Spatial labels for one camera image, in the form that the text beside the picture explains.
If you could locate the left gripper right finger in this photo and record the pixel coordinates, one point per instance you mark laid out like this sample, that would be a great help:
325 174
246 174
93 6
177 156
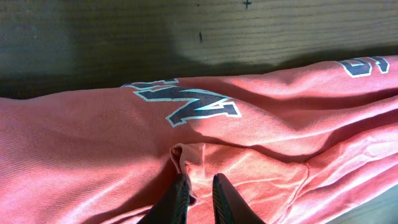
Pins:
229 206

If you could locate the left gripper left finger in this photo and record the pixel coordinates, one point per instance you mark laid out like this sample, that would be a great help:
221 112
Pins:
172 207

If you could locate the red t-shirt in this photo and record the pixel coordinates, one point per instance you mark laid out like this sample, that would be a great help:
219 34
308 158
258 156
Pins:
303 145

